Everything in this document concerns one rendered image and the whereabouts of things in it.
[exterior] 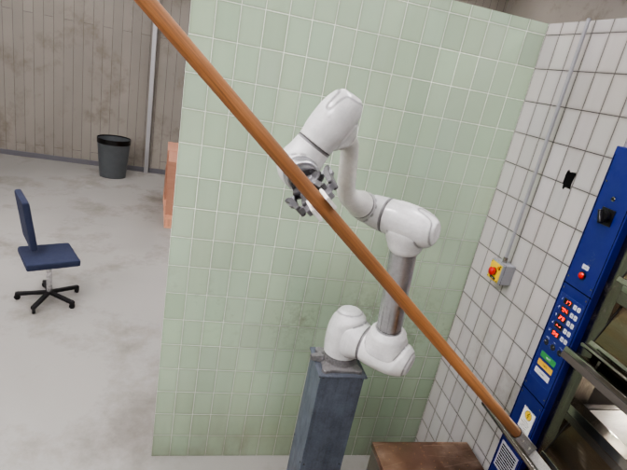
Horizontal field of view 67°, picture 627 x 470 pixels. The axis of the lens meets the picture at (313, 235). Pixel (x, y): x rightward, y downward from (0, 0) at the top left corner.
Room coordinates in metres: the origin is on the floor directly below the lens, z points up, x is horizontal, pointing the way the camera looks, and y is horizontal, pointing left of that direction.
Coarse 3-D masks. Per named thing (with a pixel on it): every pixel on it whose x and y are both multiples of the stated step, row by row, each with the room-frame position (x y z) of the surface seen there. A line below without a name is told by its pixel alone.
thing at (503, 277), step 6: (498, 258) 2.19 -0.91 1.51; (492, 264) 2.17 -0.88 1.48; (498, 264) 2.13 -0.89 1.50; (504, 264) 2.12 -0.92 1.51; (510, 264) 2.14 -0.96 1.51; (498, 270) 2.11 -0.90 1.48; (504, 270) 2.10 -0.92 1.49; (510, 270) 2.11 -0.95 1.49; (492, 276) 2.14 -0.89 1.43; (498, 276) 2.10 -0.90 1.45; (504, 276) 2.10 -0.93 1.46; (510, 276) 2.11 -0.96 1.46; (498, 282) 2.10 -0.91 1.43; (504, 282) 2.10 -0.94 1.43; (510, 282) 2.11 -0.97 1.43
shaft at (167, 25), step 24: (144, 0) 0.83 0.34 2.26; (168, 24) 0.84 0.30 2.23; (192, 48) 0.85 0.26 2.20; (216, 72) 0.87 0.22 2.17; (240, 120) 0.88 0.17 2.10; (264, 144) 0.89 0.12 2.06; (288, 168) 0.90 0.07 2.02; (312, 192) 0.91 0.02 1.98; (336, 216) 0.93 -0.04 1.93; (384, 288) 0.98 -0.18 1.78; (408, 312) 0.99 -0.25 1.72; (432, 336) 1.01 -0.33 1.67; (456, 360) 1.03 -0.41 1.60; (480, 384) 1.06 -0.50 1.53
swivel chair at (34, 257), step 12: (24, 204) 3.26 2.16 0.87; (24, 216) 3.26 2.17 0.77; (24, 228) 3.36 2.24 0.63; (24, 252) 3.35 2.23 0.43; (36, 252) 3.39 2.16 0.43; (48, 252) 3.43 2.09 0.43; (60, 252) 3.47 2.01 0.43; (72, 252) 3.51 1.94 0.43; (24, 264) 3.19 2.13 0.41; (36, 264) 3.20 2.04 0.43; (48, 264) 3.24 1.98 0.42; (60, 264) 3.30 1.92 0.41; (72, 264) 3.36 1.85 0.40; (48, 276) 3.40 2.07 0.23; (48, 288) 3.40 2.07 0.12; (60, 288) 3.49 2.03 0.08; (72, 288) 3.56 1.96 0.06; (36, 300) 3.26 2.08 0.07; (72, 300) 3.36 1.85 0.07
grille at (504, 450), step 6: (504, 444) 1.76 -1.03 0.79; (498, 450) 1.77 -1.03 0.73; (504, 450) 1.74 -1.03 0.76; (510, 450) 1.71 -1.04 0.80; (498, 456) 1.76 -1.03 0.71; (504, 456) 1.73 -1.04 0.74; (510, 456) 1.70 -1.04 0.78; (498, 462) 1.75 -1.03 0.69; (504, 462) 1.72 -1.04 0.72; (510, 462) 1.69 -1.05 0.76; (516, 462) 1.66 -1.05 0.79; (498, 468) 1.74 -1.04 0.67; (504, 468) 1.71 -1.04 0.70; (510, 468) 1.68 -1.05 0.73
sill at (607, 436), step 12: (576, 408) 1.55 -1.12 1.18; (576, 420) 1.53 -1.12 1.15; (588, 420) 1.50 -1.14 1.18; (588, 432) 1.47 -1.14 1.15; (600, 432) 1.44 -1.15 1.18; (600, 444) 1.41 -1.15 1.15; (612, 444) 1.38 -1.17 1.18; (612, 456) 1.36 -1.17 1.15; (624, 456) 1.33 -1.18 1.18; (624, 468) 1.31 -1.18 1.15
